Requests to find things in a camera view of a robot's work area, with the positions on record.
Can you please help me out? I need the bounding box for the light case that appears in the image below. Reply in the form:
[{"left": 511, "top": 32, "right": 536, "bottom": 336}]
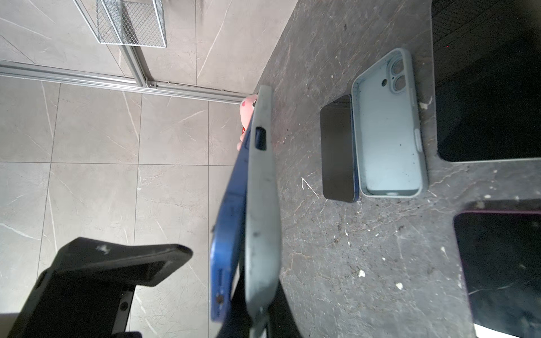
[
  {"left": 351, "top": 48, "right": 428, "bottom": 199},
  {"left": 245, "top": 85, "right": 282, "bottom": 337}
]

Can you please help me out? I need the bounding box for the white wire mesh basket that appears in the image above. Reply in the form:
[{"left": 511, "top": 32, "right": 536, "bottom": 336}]
[{"left": 74, "top": 0, "right": 168, "bottom": 49}]

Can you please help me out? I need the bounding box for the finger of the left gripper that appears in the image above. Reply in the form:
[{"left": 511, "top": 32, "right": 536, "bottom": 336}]
[{"left": 52, "top": 237, "right": 193, "bottom": 287}]

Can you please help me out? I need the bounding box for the phone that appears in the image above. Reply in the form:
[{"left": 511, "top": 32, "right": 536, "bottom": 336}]
[
  {"left": 320, "top": 94, "right": 359, "bottom": 203},
  {"left": 454, "top": 210, "right": 540, "bottom": 337},
  {"left": 431, "top": 1, "right": 540, "bottom": 163},
  {"left": 210, "top": 127, "right": 252, "bottom": 323}
]

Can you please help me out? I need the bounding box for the pink plush toy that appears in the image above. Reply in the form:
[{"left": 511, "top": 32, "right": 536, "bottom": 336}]
[{"left": 237, "top": 94, "right": 258, "bottom": 151}]

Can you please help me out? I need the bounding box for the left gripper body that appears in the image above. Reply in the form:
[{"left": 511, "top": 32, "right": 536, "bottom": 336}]
[{"left": 7, "top": 268, "right": 142, "bottom": 337}]

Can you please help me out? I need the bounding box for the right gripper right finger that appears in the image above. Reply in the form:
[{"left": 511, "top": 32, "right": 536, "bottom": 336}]
[{"left": 268, "top": 283, "right": 302, "bottom": 338}]

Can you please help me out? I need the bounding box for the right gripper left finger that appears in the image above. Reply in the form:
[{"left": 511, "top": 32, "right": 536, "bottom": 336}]
[{"left": 216, "top": 270, "right": 249, "bottom": 338}]

